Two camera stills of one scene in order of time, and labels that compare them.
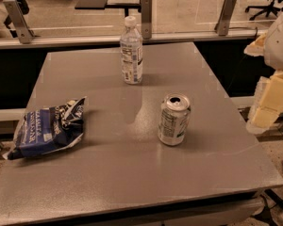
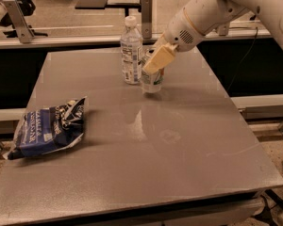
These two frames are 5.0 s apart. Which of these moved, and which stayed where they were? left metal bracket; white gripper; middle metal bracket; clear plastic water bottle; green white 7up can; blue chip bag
Moved: white gripper; green white 7up can
Stayed: middle metal bracket; blue chip bag; left metal bracket; clear plastic water bottle
